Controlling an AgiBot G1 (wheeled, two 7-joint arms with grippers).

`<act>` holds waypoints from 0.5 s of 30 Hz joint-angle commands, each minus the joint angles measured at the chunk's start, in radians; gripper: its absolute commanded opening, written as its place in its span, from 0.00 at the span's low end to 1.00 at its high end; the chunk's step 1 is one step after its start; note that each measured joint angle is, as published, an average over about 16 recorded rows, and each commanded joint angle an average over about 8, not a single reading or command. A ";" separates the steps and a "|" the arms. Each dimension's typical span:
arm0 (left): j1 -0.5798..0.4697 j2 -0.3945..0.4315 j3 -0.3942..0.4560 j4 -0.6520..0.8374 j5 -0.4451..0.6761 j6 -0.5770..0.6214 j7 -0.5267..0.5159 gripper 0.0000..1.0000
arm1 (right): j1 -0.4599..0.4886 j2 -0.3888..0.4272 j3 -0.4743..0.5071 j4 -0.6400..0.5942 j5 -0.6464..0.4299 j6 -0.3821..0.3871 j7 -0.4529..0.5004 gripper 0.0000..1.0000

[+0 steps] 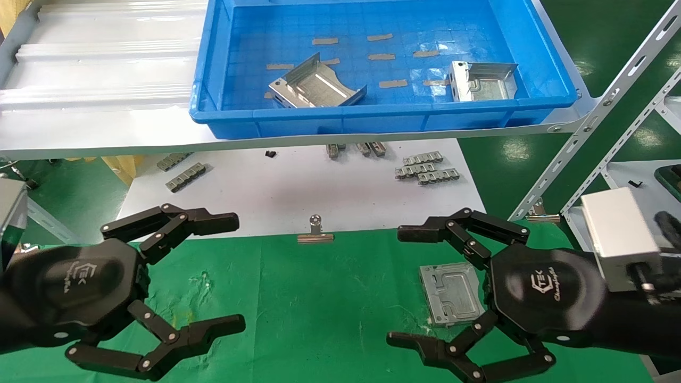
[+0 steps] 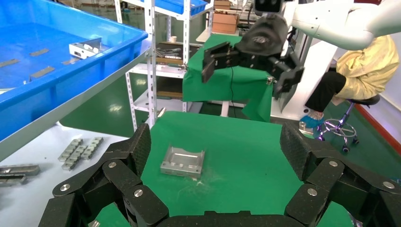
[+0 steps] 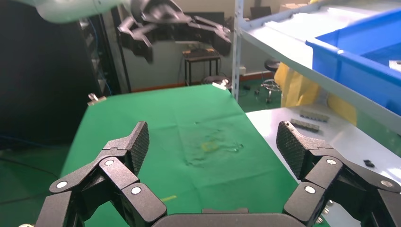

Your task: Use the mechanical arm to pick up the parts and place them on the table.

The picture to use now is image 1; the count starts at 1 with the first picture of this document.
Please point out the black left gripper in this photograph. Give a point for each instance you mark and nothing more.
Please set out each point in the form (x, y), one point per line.
(80, 282)

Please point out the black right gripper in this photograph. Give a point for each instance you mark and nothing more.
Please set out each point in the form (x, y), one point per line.
(548, 292)

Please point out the sheet metal part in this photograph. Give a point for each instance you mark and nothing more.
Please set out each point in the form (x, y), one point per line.
(314, 88)
(489, 89)
(452, 292)

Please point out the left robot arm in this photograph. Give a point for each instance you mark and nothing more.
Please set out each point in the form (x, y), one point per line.
(4, 324)

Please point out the green table mat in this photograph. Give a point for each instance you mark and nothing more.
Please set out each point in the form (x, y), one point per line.
(330, 303)

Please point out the grey metal clip strip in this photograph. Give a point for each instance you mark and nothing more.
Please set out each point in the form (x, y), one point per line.
(438, 176)
(174, 161)
(363, 149)
(186, 177)
(378, 149)
(334, 151)
(415, 171)
(423, 158)

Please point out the silver binder clip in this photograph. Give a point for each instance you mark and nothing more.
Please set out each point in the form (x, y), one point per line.
(316, 236)
(542, 217)

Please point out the white board sheet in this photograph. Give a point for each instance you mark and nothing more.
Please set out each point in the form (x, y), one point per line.
(298, 194)

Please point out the yellow plastic bag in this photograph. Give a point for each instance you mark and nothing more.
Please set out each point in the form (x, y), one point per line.
(125, 167)

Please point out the grey metal bar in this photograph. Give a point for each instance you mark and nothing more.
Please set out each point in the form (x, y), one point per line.
(53, 222)

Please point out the blue plastic bin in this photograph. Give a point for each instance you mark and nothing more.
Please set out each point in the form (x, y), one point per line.
(319, 121)

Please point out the clear plastic film piece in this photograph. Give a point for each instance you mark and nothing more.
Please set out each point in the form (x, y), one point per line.
(437, 90)

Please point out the silver corrugated metal shelf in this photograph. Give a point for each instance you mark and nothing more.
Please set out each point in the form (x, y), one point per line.
(106, 90)

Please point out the white slotted angle rack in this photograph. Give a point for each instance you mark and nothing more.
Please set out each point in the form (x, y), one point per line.
(601, 110)

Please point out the dark device with green edge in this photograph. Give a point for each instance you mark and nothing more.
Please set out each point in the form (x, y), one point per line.
(671, 183)

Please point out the yellow padded sheet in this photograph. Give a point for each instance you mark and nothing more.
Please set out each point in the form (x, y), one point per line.
(8, 13)

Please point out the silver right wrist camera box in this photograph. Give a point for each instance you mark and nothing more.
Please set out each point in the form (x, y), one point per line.
(620, 239)

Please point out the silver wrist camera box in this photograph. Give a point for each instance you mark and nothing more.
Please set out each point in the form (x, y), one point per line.
(620, 239)
(10, 218)

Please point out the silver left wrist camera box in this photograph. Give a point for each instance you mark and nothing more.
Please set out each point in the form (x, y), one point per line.
(10, 218)

